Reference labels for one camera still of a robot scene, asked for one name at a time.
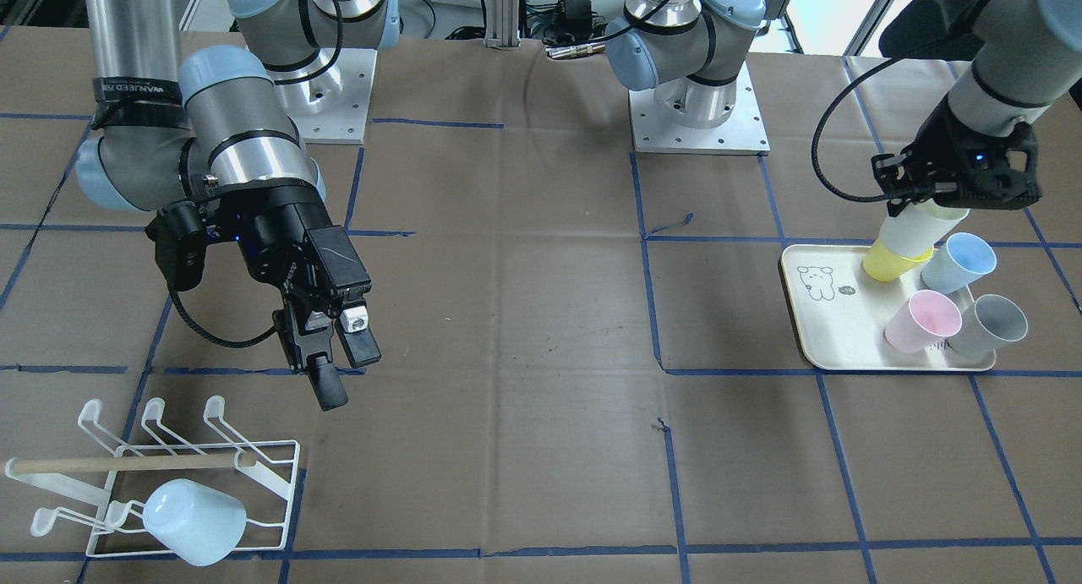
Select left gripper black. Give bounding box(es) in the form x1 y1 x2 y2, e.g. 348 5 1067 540
872 99 1042 217

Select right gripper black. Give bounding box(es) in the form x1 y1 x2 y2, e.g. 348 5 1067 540
145 178 381 411

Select white plastic cup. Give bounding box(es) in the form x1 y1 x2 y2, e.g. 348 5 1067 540
876 199 969 258

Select light blue cup front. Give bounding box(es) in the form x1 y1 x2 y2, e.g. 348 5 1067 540
142 478 247 567

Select light blue cup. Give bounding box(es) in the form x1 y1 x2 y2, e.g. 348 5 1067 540
142 478 247 567
921 233 997 294

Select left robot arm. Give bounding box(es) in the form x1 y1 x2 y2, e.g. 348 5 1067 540
604 0 1081 217

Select yellow plastic cup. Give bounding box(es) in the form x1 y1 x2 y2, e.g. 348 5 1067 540
861 240 935 282

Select light blue cup back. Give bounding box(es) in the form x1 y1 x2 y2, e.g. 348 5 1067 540
921 233 997 294

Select pink plastic cup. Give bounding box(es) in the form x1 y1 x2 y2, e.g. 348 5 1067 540
883 290 963 353

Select grey plastic cup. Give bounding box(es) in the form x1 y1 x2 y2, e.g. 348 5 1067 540
947 294 1030 359

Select cream plastic tray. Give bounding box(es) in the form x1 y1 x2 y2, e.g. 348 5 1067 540
780 244 997 373

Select black power adapter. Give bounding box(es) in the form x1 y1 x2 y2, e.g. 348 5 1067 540
554 0 593 30

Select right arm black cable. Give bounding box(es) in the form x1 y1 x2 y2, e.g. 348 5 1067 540
167 288 283 350

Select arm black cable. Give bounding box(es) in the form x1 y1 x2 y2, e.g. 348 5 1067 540
167 288 283 350
810 47 956 205

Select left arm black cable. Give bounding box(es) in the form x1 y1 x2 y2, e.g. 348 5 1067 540
810 47 956 205

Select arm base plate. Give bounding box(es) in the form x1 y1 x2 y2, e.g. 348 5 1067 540
629 64 771 156
271 48 378 145

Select white wire cup rack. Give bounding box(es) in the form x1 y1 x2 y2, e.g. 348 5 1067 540
4 396 301 562

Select aluminium frame post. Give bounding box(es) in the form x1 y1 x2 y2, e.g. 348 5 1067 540
481 0 524 49

